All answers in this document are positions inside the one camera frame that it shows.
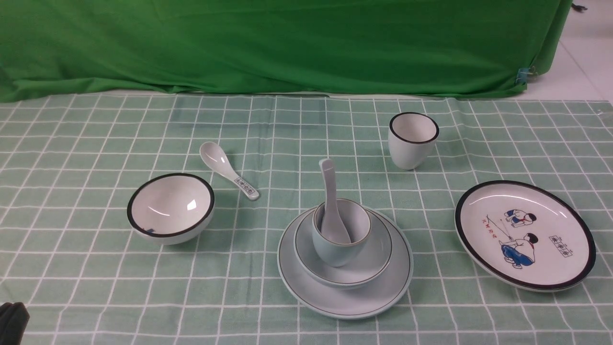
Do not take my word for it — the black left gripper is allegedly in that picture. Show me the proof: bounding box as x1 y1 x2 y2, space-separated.
0 303 29 345

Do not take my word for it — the pale blue spoon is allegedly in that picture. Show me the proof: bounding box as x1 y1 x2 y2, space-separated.
319 159 351 244

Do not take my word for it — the pale blue cup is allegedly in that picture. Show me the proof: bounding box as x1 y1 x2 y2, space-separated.
311 198 372 267

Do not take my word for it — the green checkered tablecloth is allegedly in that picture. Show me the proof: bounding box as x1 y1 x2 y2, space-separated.
0 93 612 345

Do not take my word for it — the white bowl black rim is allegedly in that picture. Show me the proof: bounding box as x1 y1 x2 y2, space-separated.
126 172 216 245

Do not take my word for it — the white spoon with label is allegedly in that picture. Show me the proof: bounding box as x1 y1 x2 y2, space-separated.
200 141 260 201

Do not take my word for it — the green backdrop cloth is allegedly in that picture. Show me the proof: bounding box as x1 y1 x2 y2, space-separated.
0 0 571 103

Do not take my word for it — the pale blue bowl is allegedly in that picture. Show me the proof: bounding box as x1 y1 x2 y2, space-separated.
294 210 393 289

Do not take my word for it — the pale blue plate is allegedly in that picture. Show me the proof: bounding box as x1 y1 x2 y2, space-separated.
277 207 414 320

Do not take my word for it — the white cup black rim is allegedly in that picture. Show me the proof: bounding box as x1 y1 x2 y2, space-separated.
387 112 440 171

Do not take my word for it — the white plate cartoon print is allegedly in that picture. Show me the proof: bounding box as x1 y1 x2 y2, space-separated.
454 180 596 292

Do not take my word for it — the blue clip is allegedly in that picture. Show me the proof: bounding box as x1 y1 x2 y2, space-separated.
515 68 531 85

